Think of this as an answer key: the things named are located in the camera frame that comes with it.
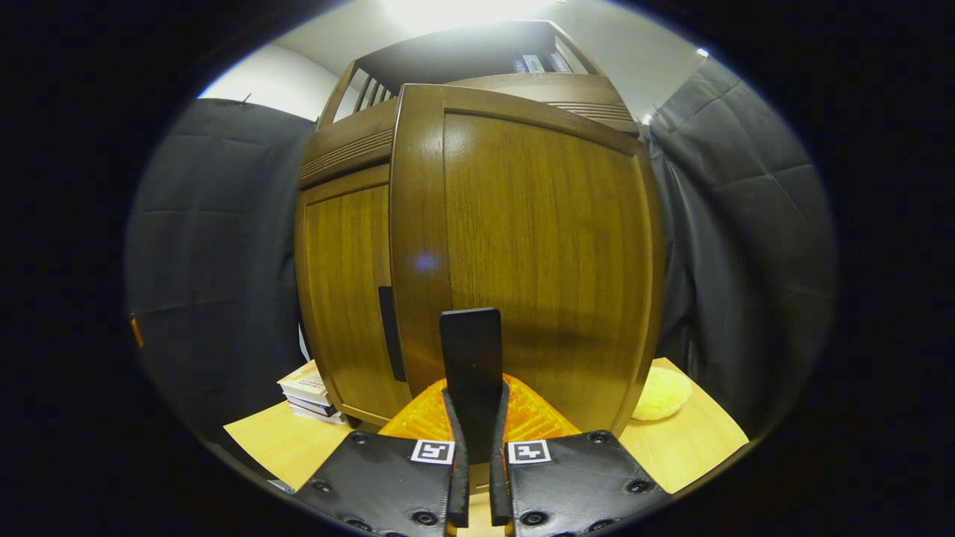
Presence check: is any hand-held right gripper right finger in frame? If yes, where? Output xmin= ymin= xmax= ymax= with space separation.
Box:
xmin=489 ymin=373 xmax=672 ymax=537

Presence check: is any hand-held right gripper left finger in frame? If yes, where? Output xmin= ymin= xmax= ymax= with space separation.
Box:
xmin=295 ymin=377 xmax=471 ymax=537

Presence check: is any black door handle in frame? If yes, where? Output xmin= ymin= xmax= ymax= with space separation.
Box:
xmin=439 ymin=308 xmax=504 ymax=463
xmin=378 ymin=286 xmax=407 ymax=383

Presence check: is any wooden shoe cabinet door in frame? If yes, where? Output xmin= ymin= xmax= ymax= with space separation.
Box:
xmin=388 ymin=84 xmax=666 ymax=441
xmin=296 ymin=183 xmax=411 ymax=427

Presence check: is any wooden double-door shoe cabinet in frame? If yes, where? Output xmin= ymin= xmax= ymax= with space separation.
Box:
xmin=295 ymin=20 xmax=666 ymax=441

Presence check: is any black backdrop cloth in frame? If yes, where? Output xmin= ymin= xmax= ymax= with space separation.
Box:
xmin=123 ymin=56 xmax=840 ymax=448

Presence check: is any white flat book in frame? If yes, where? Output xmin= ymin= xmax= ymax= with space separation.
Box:
xmin=289 ymin=404 xmax=348 ymax=424

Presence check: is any dark-edged flat book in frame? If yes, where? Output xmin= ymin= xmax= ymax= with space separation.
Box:
xmin=286 ymin=395 xmax=338 ymax=417

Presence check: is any yellow round sponge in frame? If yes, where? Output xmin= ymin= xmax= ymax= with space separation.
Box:
xmin=632 ymin=365 xmax=692 ymax=421

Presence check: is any large ceiling light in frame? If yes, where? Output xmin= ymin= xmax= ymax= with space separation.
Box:
xmin=381 ymin=0 xmax=568 ymax=34

